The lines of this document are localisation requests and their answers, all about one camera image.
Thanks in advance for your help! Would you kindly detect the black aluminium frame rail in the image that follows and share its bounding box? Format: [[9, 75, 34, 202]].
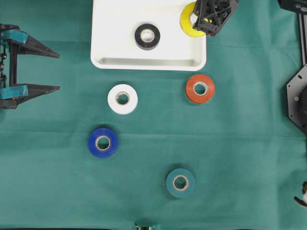
[[298, 14, 307, 66]]

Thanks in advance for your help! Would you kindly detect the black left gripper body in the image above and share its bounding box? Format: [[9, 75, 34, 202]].
[[0, 38, 18, 88]]

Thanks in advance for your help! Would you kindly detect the blue tape roll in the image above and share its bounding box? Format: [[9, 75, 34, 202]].
[[88, 128, 118, 158]]

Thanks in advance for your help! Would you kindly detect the metal clip at bottom edge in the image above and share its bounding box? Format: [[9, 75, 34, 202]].
[[134, 223, 156, 230]]

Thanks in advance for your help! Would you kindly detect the white plastic tray case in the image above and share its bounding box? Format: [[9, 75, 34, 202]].
[[91, 0, 206, 71]]

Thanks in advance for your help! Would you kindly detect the white tape roll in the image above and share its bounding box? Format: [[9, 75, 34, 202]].
[[107, 84, 138, 115]]

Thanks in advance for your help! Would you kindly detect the small black white object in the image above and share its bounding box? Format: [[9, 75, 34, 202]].
[[294, 181, 307, 208]]

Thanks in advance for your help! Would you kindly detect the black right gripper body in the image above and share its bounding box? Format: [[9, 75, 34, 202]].
[[192, 0, 239, 36]]

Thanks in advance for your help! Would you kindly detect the yellow tape roll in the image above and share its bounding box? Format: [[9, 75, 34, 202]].
[[179, 2, 206, 37]]

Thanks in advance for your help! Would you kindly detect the orange tape roll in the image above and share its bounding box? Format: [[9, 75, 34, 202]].
[[185, 74, 215, 104]]

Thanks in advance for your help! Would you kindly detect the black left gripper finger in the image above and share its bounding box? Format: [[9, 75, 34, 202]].
[[0, 84, 60, 109], [0, 24, 60, 58]]

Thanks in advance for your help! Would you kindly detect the black tape roll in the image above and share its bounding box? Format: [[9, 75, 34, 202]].
[[134, 23, 160, 50]]

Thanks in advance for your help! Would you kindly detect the green table cloth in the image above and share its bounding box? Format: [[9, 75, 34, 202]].
[[0, 0, 307, 230]]

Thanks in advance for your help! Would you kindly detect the teal tape roll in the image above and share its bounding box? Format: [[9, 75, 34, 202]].
[[165, 168, 195, 198]]

